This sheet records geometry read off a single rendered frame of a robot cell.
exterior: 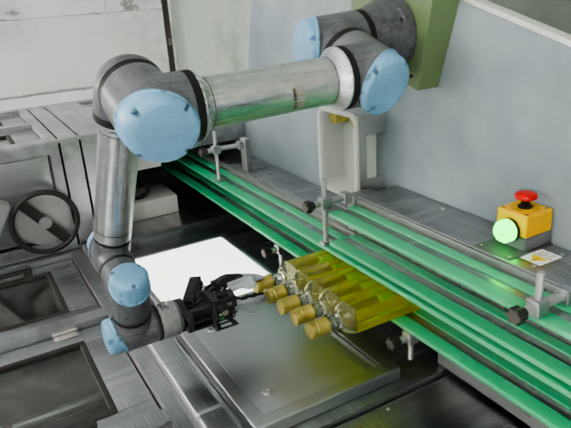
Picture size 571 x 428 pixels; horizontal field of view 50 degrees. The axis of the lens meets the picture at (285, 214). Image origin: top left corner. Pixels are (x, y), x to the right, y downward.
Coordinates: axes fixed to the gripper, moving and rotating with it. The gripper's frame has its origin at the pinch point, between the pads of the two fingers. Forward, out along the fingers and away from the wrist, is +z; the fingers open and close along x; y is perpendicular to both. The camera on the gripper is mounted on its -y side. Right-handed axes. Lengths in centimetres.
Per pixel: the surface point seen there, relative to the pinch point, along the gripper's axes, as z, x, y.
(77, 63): 38, 20, -361
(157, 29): 102, 38, -361
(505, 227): 30, 20, 42
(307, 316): 1.5, 0.6, 19.0
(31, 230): -38, -4, -85
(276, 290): 1.2, 1.3, 6.8
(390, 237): 21.0, 13.6, 21.3
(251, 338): -2.9, -12.7, 0.3
